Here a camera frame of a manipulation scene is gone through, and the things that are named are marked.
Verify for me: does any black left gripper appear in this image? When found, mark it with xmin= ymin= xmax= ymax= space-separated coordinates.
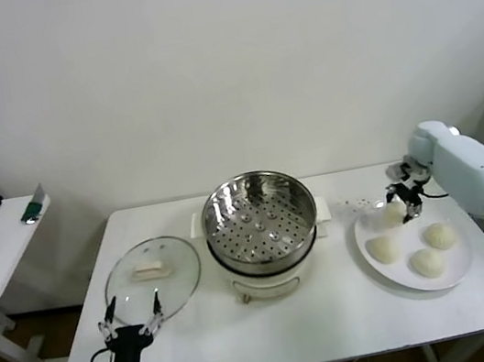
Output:
xmin=93 ymin=289 xmax=171 ymax=362

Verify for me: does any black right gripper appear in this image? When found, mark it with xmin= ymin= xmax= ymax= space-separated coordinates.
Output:
xmin=383 ymin=177 xmax=427 ymax=226

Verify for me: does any white steamed baozi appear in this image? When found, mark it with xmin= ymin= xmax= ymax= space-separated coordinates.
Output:
xmin=406 ymin=245 xmax=449 ymax=281
xmin=366 ymin=233 xmax=405 ymax=268
xmin=420 ymin=219 xmax=461 ymax=254
xmin=378 ymin=199 xmax=411 ymax=231

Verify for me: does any round glass pot lid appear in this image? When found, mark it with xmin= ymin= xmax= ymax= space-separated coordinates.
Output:
xmin=96 ymin=229 xmax=211 ymax=330

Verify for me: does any perforated steel steamer basket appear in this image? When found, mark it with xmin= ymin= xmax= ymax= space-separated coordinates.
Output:
xmin=194 ymin=160 xmax=327 ymax=287

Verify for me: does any white oval plate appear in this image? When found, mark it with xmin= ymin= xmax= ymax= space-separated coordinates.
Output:
xmin=348 ymin=185 xmax=479 ymax=303

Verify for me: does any white electric cooker base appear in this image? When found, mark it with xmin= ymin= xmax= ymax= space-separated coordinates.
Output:
xmin=186 ymin=189 xmax=347 ymax=313

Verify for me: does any white side table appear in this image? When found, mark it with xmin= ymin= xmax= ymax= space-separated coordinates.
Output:
xmin=0 ymin=190 xmax=79 ymax=362

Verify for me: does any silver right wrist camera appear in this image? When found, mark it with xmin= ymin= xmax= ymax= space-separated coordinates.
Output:
xmin=381 ymin=151 xmax=436 ymax=189

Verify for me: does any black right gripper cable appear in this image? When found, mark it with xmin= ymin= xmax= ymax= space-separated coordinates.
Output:
xmin=417 ymin=183 xmax=451 ymax=203

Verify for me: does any green handled scraper tool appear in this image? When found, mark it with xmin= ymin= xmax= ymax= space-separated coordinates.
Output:
xmin=15 ymin=182 xmax=54 ymax=227

